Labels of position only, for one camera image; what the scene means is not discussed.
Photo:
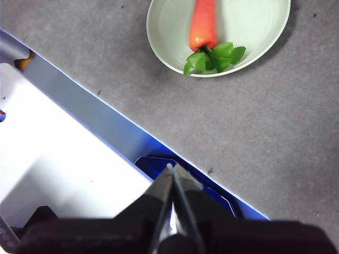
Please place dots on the orange carrot with green leaves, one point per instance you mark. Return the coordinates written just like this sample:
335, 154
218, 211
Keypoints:
204, 23

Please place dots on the green plate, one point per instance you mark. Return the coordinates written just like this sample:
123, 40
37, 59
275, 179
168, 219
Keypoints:
251, 26

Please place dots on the small orange-brown object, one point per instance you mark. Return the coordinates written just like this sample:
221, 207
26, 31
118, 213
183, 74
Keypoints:
25, 62

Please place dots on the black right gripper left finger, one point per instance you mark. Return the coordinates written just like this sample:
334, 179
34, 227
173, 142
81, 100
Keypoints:
127, 232

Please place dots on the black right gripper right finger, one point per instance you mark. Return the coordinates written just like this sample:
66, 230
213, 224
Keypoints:
251, 238

